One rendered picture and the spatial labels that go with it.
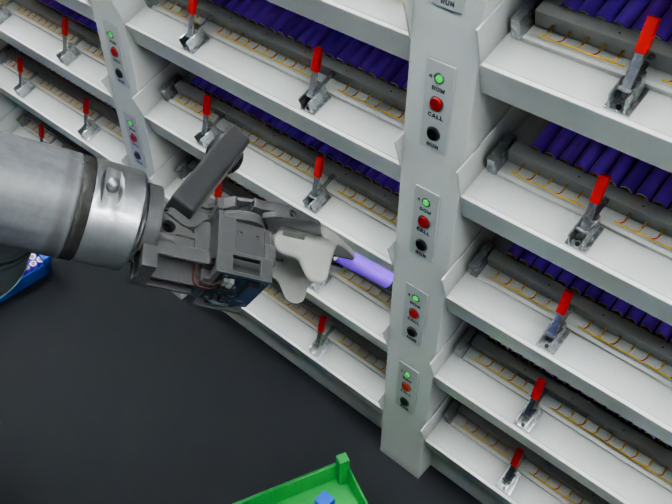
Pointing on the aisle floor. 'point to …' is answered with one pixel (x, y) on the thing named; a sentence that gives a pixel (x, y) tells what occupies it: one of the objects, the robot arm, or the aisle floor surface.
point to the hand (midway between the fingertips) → (336, 252)
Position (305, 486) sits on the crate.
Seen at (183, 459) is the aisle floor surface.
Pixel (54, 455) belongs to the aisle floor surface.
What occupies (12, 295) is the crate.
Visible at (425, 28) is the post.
